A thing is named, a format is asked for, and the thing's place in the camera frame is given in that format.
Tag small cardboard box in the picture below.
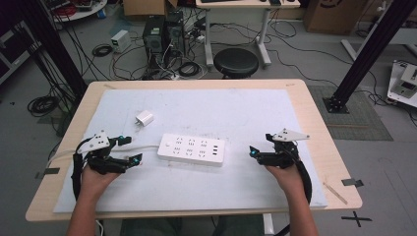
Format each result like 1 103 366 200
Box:
122 0 178 18

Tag white power supply box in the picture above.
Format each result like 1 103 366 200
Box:
110 29 132 54

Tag black tape cross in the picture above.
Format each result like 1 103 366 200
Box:
340 210 373 228

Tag thin wooden stick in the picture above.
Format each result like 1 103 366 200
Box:
322 181 349 206

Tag white charger plug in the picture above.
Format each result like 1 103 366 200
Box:
134 109 155 128

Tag white desk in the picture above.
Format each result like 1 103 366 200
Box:
195 0 301 68

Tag black metal post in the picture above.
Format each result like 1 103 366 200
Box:
18 0 89 99
323 0 417 114

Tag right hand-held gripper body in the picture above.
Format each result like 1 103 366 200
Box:
258 128 311 170

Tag black computer tower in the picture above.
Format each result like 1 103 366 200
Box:
142 15 166 68
163 10 186 57

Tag white foam mat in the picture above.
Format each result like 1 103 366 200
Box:
52 88 328 214

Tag grey tape piece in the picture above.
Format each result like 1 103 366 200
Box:
34 166 61 180
340 177 365 188

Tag large cardboard box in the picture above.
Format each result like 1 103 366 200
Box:
302 0 368 36

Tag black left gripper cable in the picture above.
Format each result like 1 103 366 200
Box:
71 137 91 202

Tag black round stool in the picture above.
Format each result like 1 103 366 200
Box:
212 47 260 80

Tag person's right hand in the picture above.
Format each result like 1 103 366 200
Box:
264 163 307 199

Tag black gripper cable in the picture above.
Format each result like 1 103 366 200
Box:
293 141 313 205
71 137 91 202

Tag round white table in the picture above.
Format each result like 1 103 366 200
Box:
42 0 108 24

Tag grey floor mat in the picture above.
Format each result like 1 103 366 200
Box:
307 85 394 142

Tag white device with circuit boards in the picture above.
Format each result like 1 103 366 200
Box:
387 59 417 109

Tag person's left hand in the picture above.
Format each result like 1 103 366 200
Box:
80 162 121 199

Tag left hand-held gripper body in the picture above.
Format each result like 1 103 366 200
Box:
77 130 128 176

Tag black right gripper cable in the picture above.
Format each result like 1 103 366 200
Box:
293 141 313 205

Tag person's legs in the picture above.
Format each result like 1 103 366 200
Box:
119 214 266 236

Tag coiled black cable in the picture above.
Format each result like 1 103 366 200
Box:
177 61 203 79
91 43 114 58
27 95 61 118

